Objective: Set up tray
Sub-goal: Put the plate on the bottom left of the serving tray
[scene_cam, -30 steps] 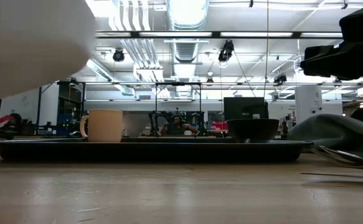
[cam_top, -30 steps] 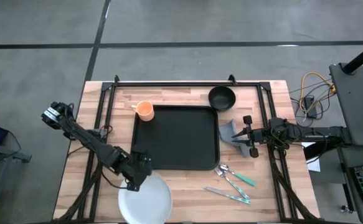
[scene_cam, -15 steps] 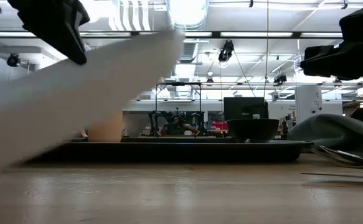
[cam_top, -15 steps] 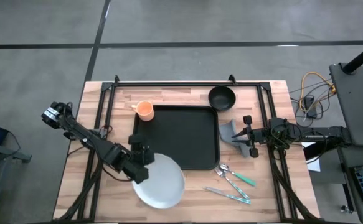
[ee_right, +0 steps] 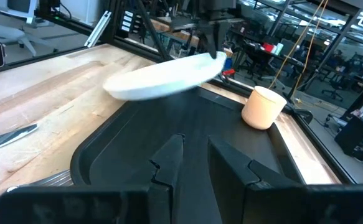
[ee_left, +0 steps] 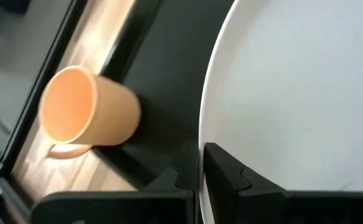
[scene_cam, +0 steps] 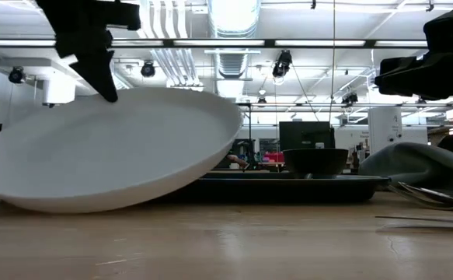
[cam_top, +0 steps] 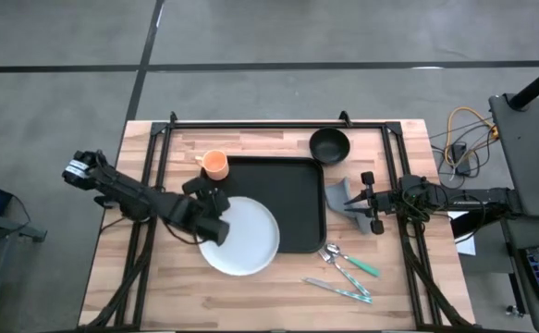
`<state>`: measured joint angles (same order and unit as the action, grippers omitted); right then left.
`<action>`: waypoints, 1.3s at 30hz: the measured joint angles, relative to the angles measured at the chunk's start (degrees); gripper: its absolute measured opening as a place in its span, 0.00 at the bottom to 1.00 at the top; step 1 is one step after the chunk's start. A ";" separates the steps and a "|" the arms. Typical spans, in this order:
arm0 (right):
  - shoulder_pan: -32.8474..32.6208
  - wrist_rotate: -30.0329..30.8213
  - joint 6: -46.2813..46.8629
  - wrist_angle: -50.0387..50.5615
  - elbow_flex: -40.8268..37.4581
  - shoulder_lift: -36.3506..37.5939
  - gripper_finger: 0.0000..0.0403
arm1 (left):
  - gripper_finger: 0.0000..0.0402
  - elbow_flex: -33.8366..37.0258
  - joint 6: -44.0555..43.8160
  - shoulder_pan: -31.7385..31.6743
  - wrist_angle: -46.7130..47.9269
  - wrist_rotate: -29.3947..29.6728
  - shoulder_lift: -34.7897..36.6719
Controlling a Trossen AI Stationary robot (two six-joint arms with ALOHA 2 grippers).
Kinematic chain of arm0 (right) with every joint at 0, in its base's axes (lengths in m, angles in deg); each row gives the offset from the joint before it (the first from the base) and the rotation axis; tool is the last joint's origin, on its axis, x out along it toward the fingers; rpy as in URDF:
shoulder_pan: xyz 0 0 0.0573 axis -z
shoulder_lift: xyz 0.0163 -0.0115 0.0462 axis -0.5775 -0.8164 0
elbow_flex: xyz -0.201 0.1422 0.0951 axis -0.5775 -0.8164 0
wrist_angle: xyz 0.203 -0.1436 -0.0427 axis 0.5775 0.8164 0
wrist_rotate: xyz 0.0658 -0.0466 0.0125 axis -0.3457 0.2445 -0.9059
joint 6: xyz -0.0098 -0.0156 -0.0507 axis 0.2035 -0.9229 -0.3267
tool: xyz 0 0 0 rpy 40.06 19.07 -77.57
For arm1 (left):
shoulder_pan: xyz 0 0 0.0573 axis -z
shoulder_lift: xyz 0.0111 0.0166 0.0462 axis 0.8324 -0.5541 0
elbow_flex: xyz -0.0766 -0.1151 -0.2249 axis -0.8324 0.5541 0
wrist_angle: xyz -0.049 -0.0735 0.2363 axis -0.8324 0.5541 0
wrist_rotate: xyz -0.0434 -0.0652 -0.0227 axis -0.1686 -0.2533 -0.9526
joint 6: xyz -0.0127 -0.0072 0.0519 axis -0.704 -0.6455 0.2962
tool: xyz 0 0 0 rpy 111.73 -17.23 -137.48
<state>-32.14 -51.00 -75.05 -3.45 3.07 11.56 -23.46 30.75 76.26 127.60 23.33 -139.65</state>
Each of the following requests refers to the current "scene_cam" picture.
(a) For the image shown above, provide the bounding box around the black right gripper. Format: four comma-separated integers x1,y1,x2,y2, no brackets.
374,47,453,101

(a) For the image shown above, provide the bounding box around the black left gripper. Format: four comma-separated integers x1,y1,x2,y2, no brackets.
35,0,142,104

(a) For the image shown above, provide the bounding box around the white round plate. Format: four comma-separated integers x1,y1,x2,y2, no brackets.
0,86,244,215

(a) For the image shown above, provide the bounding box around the grey cloth napkin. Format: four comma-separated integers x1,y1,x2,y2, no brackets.
359,141,453,195

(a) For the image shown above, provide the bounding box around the knife with patterned handle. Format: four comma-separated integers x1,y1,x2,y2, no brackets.
375,215,453,226

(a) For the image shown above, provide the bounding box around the black bowl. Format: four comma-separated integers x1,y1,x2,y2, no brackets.
281,148,350,180

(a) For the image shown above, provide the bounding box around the black serving tray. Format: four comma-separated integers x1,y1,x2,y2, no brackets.
163,170,391,205

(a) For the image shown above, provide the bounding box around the white building column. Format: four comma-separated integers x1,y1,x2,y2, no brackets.
367,106,404,156
41,73,77,108

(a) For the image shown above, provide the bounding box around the black ceiling spotlight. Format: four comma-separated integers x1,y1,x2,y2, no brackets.
140,60,157,79
8,65,27,85
340,91,360,107
271,49,294,79

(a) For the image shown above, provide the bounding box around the white ceiling pipe bundle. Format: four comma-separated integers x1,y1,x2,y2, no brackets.
135,0,207,93

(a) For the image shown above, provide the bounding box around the long overhead light bar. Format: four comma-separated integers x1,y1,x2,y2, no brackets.
0,37,429,49

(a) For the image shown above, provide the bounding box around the metal spoon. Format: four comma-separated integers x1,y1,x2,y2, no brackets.
388,184,453,212

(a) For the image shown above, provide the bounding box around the black computer monitor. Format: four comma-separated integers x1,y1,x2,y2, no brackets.
278,121,336,152

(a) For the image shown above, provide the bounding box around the thin hanging cable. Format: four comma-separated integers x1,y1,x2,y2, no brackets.
328,0,336,124

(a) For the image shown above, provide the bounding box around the spoon with teal handle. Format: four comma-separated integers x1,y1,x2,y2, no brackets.
399,181,453,206

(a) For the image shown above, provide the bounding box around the silver ventilation duct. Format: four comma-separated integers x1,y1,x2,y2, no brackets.
206,0,262,79

